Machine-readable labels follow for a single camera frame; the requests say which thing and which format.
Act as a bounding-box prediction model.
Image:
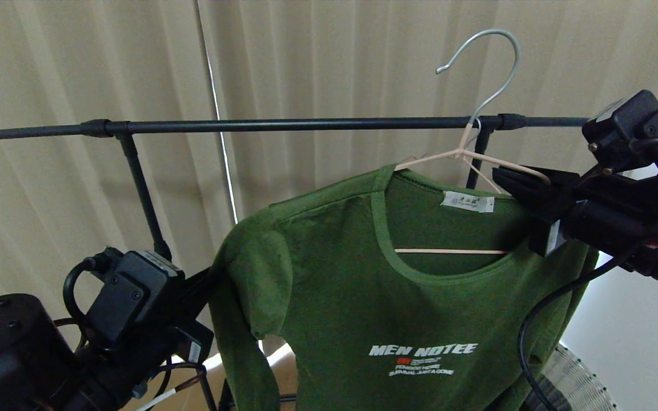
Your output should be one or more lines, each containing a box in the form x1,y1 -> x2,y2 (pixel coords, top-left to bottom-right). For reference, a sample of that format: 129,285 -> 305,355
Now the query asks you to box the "black clothes rack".
0,114 -> 589,411

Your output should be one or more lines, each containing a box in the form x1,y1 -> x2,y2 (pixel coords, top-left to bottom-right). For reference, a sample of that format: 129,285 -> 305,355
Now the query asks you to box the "green long-sleeved shirt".
209,164 -> 599,411

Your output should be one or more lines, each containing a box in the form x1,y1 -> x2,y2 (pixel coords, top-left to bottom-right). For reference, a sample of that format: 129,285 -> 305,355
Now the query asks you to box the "black cable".
63,256 -> 102,329
517,134 -> 658,411

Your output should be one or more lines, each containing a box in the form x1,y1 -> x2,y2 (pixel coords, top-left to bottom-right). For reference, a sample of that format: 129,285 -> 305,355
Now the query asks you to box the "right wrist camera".
582,90 -> 658,195

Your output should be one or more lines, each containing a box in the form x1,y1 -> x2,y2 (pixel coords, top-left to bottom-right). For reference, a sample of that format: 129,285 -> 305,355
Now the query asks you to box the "pink clothes hanger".
406,117 -> 505,196
395,29 -> 552,256

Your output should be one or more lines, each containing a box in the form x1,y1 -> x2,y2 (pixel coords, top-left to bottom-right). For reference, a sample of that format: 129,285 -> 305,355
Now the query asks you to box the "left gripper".
75,317 -> 215,411

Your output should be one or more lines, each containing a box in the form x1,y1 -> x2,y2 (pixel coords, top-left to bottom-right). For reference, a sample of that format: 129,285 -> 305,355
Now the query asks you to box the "white laundry basket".
526,342 -> 618,411

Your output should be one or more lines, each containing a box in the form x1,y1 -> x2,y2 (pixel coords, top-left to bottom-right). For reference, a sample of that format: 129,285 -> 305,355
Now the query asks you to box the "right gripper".
528,179 -> 658,259

